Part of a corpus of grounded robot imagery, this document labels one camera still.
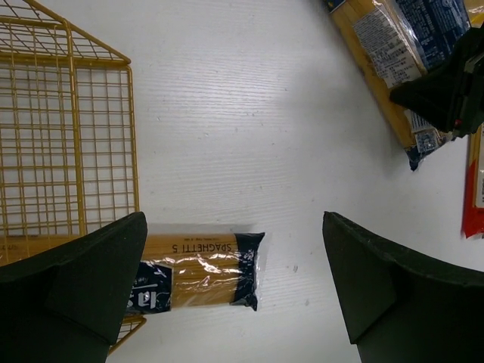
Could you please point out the red spaghetti bag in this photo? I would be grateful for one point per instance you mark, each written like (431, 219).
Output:
(472, 223)

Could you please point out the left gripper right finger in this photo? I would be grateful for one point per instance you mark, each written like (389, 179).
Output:
(400, 305)

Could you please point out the blue pasta box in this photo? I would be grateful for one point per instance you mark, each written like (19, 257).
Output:
(437, 26)

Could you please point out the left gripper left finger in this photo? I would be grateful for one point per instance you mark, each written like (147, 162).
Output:
(67, 304)

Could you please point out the yellow wire shelf basket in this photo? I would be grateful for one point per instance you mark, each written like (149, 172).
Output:
(68, 154)

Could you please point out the clear blue spaghetti bag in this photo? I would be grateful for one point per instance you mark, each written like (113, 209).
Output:
(386, 50)

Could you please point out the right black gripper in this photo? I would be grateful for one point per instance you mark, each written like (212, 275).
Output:
(450, 96)

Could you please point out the dark blue spaghetti bag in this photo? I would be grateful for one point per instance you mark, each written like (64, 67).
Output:
(191, 270)

